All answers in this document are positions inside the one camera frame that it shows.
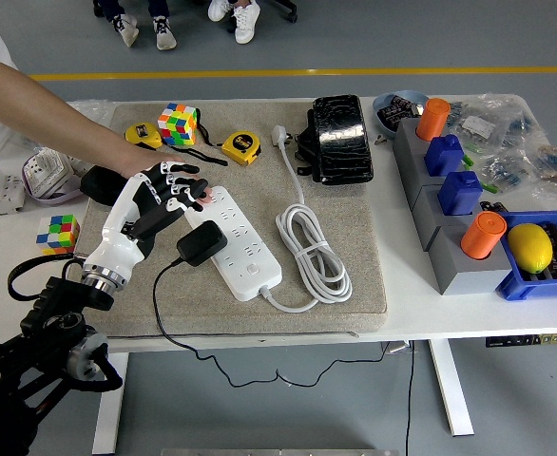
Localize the clear bag with white label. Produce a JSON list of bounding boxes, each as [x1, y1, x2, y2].
[[449, 94, 541, 153]]

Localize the thick black wrist strap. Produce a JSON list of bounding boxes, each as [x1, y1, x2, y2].
[[168, 143, 229, 167]]

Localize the clear bag of brown resistors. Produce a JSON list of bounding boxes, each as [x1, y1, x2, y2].
[[529, 137, 557, 200]]

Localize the white power strip cable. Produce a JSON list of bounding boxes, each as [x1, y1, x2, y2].
[[258, 123, 355, 314]]

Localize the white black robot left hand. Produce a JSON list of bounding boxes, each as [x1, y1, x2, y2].
[[82, 160, 209, 286]]

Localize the grey-brown mat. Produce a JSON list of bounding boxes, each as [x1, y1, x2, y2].
[[76, 98, 388, 339]]

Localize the blue block peg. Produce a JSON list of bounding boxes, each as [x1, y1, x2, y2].
[[423, 133, 465, 177], [437, 170, 484, 217]]

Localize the white power strip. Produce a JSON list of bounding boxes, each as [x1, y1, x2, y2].
[[182, 185, 284, 302]]

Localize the black table control panel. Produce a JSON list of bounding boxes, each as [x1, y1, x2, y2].
[[485, 333, 557, 348]]

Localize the thin black wrist strap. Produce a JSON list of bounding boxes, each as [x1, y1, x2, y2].
[[195, 108, 223, 147]]

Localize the light blue bowl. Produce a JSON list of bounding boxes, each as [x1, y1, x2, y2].
[[372, 89, 431, 140]]

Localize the person's foot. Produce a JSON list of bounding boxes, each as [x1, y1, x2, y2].
[[234, 0, 261, 45], [111, 12, 141, 48], [206, 0, 235, 23], [153, 16, 178, 51]]

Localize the clear bag of metal parts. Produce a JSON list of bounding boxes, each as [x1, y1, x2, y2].
[[14, 98, 114, 149]]

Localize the black cloth pouch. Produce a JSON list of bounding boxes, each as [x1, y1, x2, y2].
[[79, 164, 132, 206]]

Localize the clear bag of blue resistors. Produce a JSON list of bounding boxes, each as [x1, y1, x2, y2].
[[477, 146, 541, 191]]

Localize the dark components in bowl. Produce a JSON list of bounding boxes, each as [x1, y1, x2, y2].
[[377, 94, 425, 132]]

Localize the glossy black case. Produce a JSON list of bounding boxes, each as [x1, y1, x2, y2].
[[311, 93, 375, 185]]

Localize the orange cylinder peg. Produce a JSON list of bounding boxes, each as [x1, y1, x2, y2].
[[459, 211, 508, 260], [415, 97, 451, 142]]

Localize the white table leg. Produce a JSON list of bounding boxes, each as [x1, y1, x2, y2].
[[428, 339, 475, 437], [91, 353, 130, 456]]

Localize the yellow lemon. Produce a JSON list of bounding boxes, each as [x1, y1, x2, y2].
[[506, 223, 554, 275]]

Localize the black electronic component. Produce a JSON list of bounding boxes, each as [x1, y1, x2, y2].
[[478, 199, 510, 215]]

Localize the blue plastic bin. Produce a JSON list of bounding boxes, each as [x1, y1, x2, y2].
[[494, 208, 557, 303]]

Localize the yellow tape measure 5m print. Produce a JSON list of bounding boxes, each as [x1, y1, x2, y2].
[[221, 130, 262, 167]]

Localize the large colourful puzzle cube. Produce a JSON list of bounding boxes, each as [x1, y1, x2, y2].
[[157, 102, 199, 147]]

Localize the black hanging cable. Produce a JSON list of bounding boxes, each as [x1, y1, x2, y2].
[[404, 341, 415, 456]]

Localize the black plug adapter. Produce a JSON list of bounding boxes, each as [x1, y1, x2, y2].
[[176, 220, 229, 267]]

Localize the person's hand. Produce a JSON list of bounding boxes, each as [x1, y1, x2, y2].
[[119, 150, 216, 205]]

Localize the white socket in purple pack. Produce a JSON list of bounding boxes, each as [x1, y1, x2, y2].
[[21, 146, 87, 206]]

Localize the plain yellow tape measure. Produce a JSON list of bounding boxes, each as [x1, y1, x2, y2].
[[124, 122, 164, 149]]

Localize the small colourful puzzle cube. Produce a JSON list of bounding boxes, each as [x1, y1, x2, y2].
[[35, 214, 81, 257]]

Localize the thin black plug cord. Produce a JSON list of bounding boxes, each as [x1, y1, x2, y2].
[[152, 258, 394, 389]]

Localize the grey peg holder block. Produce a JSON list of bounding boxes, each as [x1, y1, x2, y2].
[[428, 222, 517, 296], [410, 182, 479, 253], [391, 117, 451, 210]]

